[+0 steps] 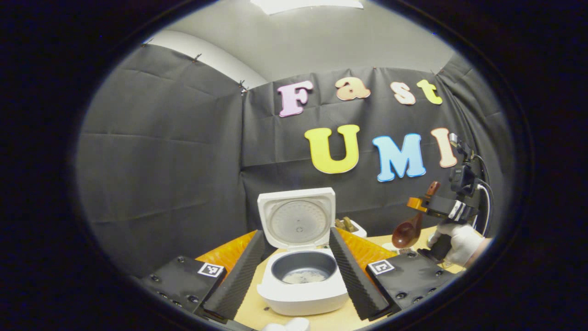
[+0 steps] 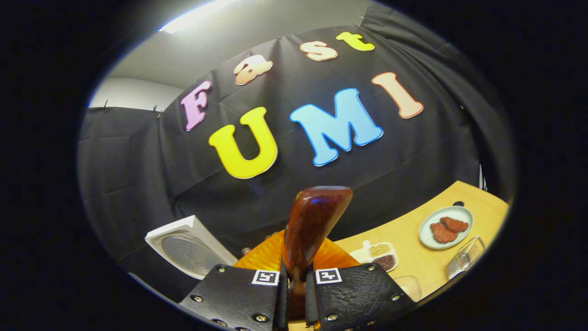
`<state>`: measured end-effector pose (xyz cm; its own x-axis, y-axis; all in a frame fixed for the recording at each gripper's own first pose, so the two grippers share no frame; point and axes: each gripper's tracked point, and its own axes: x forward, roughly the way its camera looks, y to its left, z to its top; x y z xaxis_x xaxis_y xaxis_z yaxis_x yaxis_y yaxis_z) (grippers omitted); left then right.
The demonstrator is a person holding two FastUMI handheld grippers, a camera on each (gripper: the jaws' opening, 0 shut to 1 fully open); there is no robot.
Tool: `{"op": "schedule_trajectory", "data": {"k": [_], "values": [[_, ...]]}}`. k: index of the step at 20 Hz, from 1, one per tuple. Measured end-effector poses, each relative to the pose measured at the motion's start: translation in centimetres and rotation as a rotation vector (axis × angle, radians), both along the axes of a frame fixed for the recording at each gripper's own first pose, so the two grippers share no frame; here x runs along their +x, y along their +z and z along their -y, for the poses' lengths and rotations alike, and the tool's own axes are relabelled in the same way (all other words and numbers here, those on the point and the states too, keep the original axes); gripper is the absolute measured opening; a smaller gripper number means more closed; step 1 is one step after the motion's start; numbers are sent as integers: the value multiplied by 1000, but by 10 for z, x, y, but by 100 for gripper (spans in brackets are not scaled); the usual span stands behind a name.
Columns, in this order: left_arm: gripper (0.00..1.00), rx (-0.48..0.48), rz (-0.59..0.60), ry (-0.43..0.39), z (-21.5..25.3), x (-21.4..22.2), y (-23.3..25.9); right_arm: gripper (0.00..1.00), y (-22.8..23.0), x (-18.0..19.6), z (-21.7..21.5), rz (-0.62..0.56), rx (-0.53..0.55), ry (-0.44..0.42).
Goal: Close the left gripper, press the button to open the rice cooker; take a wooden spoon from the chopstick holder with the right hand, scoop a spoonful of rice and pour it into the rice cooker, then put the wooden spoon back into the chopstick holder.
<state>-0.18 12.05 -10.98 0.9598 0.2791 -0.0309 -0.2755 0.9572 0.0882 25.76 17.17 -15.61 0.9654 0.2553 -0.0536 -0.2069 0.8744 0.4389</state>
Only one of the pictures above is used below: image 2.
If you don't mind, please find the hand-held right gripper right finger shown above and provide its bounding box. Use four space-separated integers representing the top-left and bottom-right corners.
305 239 417 331

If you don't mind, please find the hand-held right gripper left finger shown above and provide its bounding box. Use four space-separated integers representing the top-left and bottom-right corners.
179 231 288 331

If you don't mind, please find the white rice cooker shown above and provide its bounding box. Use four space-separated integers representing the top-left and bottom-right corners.
145 215 239 280

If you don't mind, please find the brown wooden spoon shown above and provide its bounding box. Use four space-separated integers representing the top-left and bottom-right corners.
282 186 354 319

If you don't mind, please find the metal wire chopstick holder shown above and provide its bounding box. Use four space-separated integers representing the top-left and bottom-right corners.
446 235 486 280

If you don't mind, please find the white divided bean dish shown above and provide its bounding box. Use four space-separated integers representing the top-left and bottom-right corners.
349 240 399 273

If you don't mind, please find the red-brown meat piece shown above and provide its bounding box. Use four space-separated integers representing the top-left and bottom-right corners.
430 223 458 245
440 217 470 233

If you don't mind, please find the pale green plate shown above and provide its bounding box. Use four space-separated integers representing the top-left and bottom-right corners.
418 205 474 251

